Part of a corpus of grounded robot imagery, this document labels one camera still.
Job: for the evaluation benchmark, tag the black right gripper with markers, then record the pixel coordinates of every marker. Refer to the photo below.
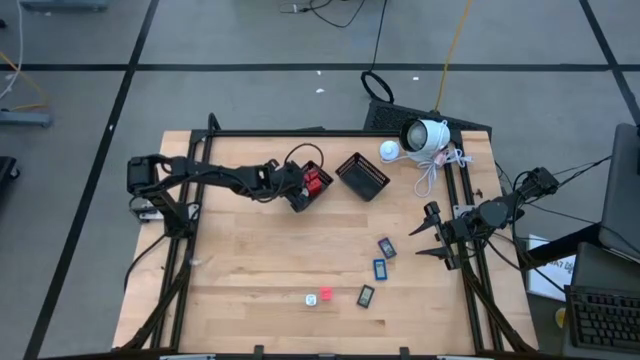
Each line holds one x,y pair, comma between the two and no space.
452,232

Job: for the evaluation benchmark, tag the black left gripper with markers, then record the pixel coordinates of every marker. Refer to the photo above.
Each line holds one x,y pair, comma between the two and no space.
282,180

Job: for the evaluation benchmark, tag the red block with white dot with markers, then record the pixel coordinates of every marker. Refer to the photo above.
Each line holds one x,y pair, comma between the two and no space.
315,187

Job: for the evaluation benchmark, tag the black slotted plastic basket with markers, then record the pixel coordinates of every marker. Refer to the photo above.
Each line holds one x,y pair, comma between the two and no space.
299,204
361,179

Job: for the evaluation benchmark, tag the indigo rectangular case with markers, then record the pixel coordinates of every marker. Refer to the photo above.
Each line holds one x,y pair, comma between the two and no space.
387,248

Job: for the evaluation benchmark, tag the blue rectangular case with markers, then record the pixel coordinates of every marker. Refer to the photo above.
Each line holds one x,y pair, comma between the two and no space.
380,269

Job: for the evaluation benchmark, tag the black rectangular case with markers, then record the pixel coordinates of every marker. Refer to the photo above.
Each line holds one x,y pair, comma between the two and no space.
365,296

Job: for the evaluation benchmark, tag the pinkish red small block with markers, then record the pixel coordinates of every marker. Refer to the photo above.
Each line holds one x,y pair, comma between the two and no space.
326,293

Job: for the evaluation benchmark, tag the white-topped green block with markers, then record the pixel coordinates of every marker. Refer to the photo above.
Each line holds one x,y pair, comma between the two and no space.
311,300

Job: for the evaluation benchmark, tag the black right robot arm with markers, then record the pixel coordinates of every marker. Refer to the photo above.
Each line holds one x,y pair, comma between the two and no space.
495,214

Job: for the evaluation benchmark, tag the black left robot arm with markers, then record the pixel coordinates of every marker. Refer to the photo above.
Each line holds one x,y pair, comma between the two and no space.
145,172

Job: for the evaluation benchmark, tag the grey metal mounting plate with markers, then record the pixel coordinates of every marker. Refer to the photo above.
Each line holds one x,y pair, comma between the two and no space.
147,215
462,209

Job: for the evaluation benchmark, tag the white round puck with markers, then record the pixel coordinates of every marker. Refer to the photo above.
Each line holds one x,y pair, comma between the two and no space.
389,150

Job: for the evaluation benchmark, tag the black perforated metal box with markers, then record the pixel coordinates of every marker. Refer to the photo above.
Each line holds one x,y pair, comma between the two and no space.
387,117

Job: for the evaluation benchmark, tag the white paper sheet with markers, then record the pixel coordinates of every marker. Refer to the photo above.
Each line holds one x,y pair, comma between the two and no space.
550,280

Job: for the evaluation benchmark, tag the black support bar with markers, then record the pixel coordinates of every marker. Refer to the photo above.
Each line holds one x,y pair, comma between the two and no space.
560,247

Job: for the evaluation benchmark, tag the small yellow object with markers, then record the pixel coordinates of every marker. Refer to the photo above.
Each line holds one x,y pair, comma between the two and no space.
561,318

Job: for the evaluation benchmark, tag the dark laptop body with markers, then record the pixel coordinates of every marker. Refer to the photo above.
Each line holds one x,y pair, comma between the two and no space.
605,270

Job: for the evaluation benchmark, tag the grey laptop lid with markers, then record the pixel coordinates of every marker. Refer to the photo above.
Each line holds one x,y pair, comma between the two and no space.
622,200

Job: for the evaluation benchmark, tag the black keyboard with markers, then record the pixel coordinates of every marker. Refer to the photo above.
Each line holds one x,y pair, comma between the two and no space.
605,320

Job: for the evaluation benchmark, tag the grey-blue floor foot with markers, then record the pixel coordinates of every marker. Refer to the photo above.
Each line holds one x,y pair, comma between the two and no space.
25,119
65,5

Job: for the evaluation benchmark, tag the black floor object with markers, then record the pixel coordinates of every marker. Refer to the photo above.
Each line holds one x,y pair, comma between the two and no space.
6,172

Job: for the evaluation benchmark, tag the black aluminium table frame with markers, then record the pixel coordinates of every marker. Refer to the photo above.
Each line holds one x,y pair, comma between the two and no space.
250,133

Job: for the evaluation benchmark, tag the black clamp bracket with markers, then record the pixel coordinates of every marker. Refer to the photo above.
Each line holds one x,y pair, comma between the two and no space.
404,353
258,352

